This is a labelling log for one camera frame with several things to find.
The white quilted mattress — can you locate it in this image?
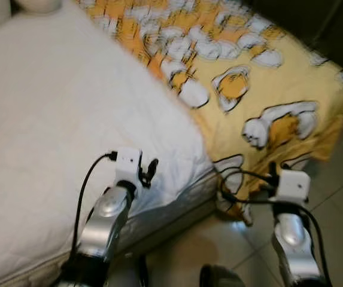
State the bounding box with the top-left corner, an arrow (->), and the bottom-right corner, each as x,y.
0,0 -> 220,287

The dark wardrobe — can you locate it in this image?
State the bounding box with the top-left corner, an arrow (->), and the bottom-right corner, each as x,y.
243,0 -> 343,120

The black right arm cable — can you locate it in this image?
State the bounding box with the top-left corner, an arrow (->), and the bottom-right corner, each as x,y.
217,169 -> 280,207

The grey left robot leg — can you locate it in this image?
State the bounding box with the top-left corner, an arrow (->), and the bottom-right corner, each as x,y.
108,254 -> 148,287

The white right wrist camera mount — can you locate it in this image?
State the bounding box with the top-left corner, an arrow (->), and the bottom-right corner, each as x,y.
275,169 -> 311,205

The grey right robot leg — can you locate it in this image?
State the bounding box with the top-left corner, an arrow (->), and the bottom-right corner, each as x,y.
199,264 -> 244,287

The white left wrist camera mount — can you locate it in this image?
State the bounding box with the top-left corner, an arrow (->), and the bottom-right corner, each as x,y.
114,148 -> 143,187

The yellow cartoon print blanket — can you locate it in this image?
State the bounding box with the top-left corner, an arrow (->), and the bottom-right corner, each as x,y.
78,0 -> 343,225

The grey robot leg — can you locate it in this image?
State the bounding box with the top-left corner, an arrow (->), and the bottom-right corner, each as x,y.
108,254 -> 148,287
199,264 -> 244,287

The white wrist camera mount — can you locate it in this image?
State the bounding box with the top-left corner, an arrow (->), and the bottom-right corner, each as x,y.
275,169 -> 311,205
114,148 -> 143,187

